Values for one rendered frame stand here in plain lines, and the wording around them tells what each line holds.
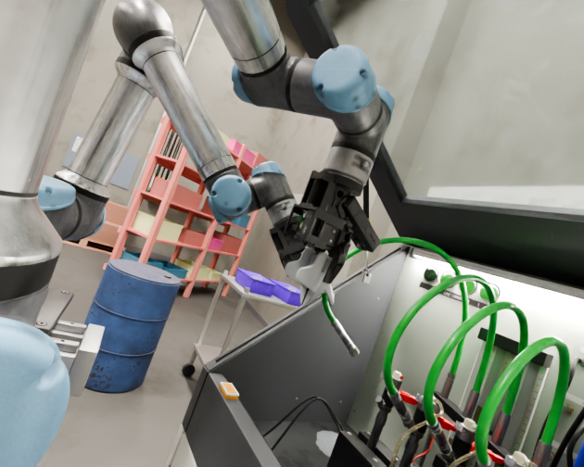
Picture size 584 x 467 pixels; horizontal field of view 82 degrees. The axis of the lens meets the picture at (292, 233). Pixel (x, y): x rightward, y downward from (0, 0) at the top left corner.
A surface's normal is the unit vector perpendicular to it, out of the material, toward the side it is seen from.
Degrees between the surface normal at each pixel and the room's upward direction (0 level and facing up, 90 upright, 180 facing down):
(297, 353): 90
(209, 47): 90
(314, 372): 90
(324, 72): 90
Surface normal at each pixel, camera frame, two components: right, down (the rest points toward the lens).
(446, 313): -0.79, -0.32
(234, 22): -0.03, 0.92
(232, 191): 0.13, 0.02
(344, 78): -0.38, -0.17
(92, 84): 0.39, 0.12
